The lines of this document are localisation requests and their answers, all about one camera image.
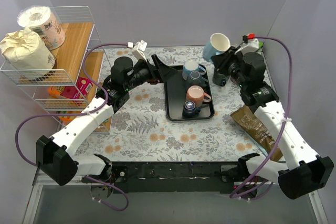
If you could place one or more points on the dark grey mug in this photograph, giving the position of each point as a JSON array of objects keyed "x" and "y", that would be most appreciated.
[{"x": 220, "y": 79}]

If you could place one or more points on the colourful sponge pack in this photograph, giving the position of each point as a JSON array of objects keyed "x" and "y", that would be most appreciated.
[{"x": 66, "y": 119}]

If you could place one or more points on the orange snack packet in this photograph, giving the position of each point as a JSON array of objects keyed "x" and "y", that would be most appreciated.
[{"x": 56, "y": 91}]

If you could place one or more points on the brown coffee bag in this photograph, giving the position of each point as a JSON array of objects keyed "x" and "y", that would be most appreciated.
[{"x": 254, "y": 128}]

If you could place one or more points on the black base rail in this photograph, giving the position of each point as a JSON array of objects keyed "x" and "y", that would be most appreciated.
[{"x": 166, "y": 177}]

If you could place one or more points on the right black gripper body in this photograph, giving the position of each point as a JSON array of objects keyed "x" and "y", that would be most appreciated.
[{"x": 221, "y": 64}]

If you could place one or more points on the white toilet paper roll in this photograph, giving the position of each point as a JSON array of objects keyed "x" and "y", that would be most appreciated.
[{"x": 43, "y": 21}]

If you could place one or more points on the small dark blue mug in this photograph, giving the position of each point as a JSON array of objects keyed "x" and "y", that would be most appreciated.
[{"x": 190, "y": 110}]

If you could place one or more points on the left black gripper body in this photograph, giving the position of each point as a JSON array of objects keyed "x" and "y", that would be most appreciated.
[{"x": 155, "y": 68}]

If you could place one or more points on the cream wrapped paper roll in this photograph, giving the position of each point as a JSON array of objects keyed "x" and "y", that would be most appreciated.
[{"x": 26, "y": 51}]

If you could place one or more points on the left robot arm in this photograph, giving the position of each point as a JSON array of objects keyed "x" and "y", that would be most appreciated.
[{"x": 55, "y": 154}]

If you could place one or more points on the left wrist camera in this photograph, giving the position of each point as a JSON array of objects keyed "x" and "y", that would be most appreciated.
[{"x": 138, "y": 49}]

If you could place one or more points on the grey-blue faceted mug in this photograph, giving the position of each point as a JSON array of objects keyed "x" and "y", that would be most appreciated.
[{"x": 196, "y": 79}]

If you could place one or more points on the blue mug white base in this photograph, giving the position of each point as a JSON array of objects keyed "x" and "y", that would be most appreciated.
[{"x": 190, "y": 66}]

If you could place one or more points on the white wire shelf rack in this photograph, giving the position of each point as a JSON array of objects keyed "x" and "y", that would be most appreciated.
[{"x": 71, "y": 62}]

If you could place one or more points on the light blue faceted mug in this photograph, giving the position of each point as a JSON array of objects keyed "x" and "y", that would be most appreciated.
[{"x": 218, "y": 43}]

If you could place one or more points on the black rectangular tray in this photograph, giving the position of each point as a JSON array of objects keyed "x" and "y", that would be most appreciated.
[{"x": 175, "y": 97}]

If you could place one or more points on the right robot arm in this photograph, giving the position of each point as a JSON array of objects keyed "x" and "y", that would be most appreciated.
[{"x": 304, "y": 170}]

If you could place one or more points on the pink snack box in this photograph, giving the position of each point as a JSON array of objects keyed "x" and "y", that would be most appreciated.
[{"x": 79, "y": 91}]

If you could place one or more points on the pink mug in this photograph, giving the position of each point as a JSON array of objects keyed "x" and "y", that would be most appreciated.
[{"x": 198, "y": 96}]

